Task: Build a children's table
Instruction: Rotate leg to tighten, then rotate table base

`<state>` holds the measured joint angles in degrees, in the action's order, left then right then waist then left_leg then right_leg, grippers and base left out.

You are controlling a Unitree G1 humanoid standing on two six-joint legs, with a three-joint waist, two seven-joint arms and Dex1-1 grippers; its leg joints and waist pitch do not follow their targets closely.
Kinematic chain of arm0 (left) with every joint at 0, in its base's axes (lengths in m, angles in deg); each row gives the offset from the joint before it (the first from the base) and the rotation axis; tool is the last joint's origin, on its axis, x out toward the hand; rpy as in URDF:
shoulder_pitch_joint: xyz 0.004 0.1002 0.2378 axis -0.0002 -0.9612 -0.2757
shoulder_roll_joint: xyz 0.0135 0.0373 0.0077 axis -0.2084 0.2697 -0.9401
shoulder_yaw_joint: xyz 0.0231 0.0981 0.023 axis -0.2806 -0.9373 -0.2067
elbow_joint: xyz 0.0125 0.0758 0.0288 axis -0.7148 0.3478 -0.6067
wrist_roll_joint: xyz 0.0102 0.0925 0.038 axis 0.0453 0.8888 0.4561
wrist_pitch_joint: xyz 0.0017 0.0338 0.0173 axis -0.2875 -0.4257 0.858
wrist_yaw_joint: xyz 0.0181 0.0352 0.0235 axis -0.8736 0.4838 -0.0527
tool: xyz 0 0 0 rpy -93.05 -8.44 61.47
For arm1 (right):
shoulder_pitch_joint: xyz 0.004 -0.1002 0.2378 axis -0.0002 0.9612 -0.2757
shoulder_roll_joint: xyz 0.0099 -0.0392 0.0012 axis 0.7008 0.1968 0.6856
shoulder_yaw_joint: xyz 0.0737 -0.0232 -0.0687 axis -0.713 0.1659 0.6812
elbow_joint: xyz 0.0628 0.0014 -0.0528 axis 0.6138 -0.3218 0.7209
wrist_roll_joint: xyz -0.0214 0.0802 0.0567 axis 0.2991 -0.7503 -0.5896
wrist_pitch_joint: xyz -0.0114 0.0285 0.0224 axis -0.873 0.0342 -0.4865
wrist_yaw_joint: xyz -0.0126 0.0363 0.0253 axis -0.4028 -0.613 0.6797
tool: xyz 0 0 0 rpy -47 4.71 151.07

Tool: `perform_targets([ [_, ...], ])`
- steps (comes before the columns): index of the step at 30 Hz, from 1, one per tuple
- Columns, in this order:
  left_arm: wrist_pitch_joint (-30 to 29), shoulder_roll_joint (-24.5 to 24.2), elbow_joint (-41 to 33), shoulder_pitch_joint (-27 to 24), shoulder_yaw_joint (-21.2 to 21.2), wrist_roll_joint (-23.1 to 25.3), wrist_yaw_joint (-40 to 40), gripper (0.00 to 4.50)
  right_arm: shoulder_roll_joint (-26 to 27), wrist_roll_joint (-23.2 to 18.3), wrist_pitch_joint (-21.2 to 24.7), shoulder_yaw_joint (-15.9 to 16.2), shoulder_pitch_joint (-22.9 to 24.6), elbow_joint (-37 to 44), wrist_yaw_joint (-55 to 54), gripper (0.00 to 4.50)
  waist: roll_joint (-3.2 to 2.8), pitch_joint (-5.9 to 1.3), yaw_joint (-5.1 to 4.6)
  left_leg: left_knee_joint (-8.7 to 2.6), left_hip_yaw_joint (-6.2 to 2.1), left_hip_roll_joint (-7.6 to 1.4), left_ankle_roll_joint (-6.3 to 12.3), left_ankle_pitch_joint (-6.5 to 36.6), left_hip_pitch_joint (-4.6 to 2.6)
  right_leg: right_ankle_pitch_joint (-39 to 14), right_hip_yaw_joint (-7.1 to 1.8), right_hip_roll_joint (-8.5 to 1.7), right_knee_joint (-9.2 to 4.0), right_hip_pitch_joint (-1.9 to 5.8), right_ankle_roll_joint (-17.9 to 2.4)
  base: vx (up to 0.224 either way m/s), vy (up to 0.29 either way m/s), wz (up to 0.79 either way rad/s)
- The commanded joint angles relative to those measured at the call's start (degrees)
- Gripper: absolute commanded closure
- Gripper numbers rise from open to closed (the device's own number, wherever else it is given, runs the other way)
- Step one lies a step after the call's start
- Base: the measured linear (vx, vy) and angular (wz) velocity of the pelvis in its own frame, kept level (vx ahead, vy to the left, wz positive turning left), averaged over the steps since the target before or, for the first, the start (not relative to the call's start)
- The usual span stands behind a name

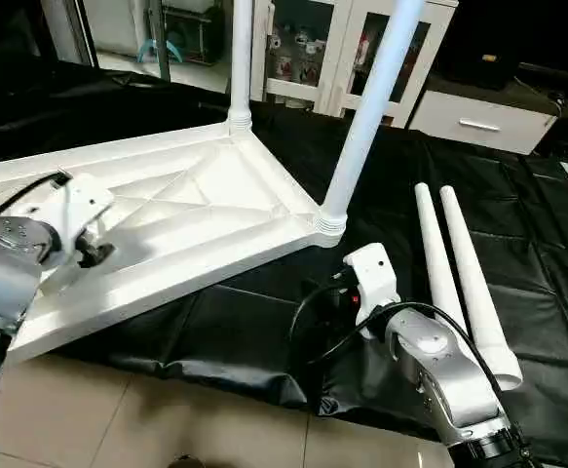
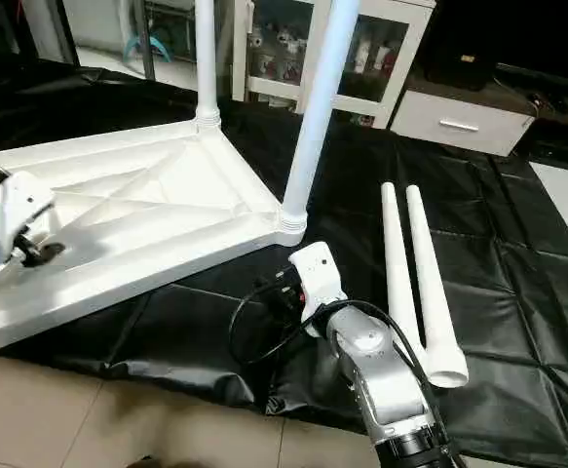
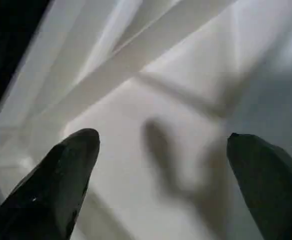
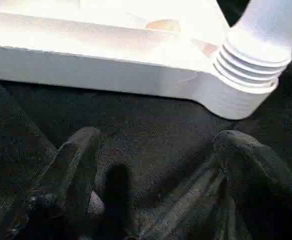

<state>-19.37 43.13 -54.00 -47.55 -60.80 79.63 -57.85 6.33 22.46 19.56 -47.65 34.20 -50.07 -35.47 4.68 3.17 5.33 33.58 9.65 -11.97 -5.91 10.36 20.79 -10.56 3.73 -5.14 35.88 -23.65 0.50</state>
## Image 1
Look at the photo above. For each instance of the teal floor stand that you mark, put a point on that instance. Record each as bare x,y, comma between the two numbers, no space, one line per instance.
162,49

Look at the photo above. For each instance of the black box device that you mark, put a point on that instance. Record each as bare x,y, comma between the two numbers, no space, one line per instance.
483,63

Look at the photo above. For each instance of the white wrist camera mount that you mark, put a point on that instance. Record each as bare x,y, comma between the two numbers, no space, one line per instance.
371,278
69,210

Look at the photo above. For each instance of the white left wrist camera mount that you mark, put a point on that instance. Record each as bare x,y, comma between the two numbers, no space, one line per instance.
69,210

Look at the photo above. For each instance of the white drawer unit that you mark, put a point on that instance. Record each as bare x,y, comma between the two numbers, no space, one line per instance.
483,122

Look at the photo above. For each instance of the white plastic table leg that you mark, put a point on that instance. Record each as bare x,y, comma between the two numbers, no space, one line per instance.
439,253
371,107
478,292
242,58

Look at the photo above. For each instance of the white plastic table top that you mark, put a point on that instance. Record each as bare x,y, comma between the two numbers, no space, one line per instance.
186,205

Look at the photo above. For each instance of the black plastic mat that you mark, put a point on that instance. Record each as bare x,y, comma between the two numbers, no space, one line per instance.
264,322

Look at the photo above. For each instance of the white glass door cabinet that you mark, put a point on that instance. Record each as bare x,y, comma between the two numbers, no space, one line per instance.
313,58

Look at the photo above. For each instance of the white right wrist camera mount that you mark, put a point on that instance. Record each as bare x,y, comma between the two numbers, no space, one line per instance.
371,278

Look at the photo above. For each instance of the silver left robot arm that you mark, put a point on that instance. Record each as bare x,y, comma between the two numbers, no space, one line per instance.
1,283

